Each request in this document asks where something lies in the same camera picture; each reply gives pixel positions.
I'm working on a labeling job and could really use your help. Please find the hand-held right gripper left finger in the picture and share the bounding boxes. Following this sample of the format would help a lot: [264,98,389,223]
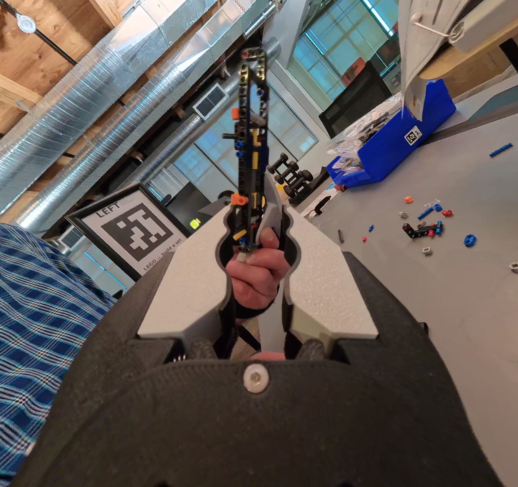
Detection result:
[137,204,239,360]

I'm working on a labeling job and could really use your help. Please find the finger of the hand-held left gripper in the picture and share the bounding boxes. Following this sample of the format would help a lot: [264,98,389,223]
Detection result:
[258,172,285,235]

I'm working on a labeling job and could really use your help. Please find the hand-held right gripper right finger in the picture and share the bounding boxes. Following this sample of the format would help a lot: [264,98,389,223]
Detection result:
[282,205,380,360]

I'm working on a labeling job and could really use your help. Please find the black lego chassis model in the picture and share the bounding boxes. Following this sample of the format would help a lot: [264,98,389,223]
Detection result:
[222,46,270,255]

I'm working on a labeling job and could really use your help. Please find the open lego instruction booklet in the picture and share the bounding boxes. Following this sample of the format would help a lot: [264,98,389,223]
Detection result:
[398,0,492,123]

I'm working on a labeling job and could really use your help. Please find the person's left hand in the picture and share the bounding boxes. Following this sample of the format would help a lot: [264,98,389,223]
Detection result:
[225,228,293,310]

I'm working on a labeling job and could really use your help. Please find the rack of black dumbbells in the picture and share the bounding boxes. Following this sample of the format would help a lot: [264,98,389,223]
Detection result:
[267,153,315,208]

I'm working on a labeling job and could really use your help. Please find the white printed paper sheet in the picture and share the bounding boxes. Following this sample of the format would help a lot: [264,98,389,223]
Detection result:
[304,196,333,217]

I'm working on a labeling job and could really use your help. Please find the clear plastic bags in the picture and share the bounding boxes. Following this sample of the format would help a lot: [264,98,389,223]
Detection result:
[326,105,405,170]

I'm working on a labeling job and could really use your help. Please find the blue storage bin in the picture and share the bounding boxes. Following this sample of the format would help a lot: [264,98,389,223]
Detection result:
[326,78,458,189]

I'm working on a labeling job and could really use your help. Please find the white vent grille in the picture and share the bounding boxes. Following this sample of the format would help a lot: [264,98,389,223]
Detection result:
[193,83,226,120]

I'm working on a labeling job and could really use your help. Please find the person's plaid shirt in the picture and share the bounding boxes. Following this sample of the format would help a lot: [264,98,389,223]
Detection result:
[0,223,119,487]

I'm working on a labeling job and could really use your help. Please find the black mesh office chair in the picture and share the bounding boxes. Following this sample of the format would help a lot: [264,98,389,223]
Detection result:
[319,61,394,139]

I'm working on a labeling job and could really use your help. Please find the dark teal desk mat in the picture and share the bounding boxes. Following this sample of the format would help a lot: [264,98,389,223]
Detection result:
[471,101,518,123]

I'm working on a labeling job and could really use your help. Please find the white book stand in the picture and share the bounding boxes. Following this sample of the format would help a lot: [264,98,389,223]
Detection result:
[417,0,518,84]

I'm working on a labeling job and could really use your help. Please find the silver spiral air duct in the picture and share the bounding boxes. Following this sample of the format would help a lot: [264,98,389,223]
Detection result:
[16,36,284,233]

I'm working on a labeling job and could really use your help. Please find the small black lego bracket assembly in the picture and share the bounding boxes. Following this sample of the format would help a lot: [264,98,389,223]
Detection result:
[402,220,444,239]

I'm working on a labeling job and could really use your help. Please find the large silver air duct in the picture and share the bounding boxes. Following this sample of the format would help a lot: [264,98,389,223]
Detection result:
[0,0,292,196]

